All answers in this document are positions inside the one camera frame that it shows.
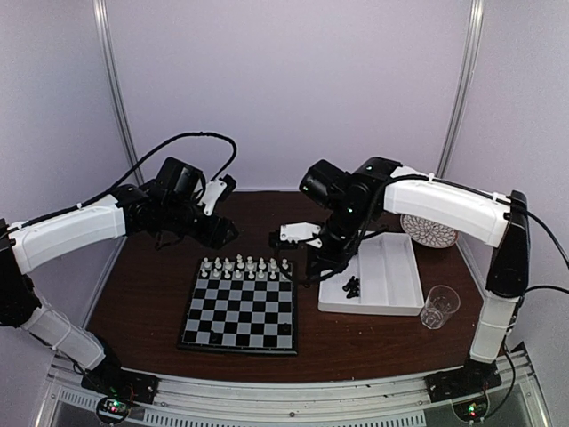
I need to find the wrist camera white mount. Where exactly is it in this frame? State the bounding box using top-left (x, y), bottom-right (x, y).
top-left (199, 174), bottom-right (236, 216)
top-left (268, 222), bottom-right (322, 249)

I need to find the left aluminium frame post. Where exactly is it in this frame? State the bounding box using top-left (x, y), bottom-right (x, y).
top-left (92, 0), bottom-right (139, 167)

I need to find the white plastic compartment tray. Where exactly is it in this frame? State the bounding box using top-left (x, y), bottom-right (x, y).
top-left (317, 232), bottom-right (424, 316)

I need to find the right aluminium frame post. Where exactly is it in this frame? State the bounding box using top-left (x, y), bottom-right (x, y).
top-left (436, 0), bottom-right (485, 178)

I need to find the clear drinking glass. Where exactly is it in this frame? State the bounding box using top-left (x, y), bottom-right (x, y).
top-left (420, 285), bottom-right (461, 330)

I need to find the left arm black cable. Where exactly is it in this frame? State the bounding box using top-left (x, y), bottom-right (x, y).
top-left (79, 131), bottom-right (239, 210)

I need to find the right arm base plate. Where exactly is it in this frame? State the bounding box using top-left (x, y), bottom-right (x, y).
top-left (424, 367), bottom-right (502, 403)

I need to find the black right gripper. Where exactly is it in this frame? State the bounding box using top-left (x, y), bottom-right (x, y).
top-left (306, 203), bottom-right (372, 276)

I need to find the black chess pieces pile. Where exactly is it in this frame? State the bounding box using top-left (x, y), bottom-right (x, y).
top-left (341, 276), bottom-right (360, 299)

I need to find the white chess pieces row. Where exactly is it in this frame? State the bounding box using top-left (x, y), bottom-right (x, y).
top-left (197, 254), bottom-right (293, 281)

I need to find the aluminium frame post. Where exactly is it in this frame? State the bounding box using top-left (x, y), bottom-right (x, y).
top-left (436, 0), bottom-right (485, 178)
top-left (92, 0), bottom-right (139, 167)

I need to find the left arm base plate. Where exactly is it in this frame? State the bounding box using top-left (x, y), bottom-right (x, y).
top-left (81, 370), bottom-right (159, 404)

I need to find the black white chess board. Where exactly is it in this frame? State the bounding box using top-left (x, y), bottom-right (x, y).
top-left (177, 258), bottom-right (298, 356)

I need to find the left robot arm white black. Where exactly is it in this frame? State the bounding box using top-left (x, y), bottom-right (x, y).
top-left (1, 157), bottom-right (238, 395)

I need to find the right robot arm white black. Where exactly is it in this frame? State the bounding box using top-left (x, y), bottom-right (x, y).
top-left (292, 157), bottom-right (530, 393)

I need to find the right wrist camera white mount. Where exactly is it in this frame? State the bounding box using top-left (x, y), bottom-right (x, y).
top-left (268, 222), bottom-right (322, 249)

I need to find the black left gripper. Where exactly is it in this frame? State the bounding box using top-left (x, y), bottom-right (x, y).
top-left (161, 198), bottom-right (239, 249)

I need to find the patterned ceramic plate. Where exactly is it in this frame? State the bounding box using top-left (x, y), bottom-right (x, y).
top-left (399, 214), bottom-right (459, 249)

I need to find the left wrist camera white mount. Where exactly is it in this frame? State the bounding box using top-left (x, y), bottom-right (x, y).
top-left (199, 174), bottom-right (236, 216)

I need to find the front aluminium rail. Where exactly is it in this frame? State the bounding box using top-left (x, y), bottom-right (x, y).
top-left (32, 350), bottom-right (553, 426)

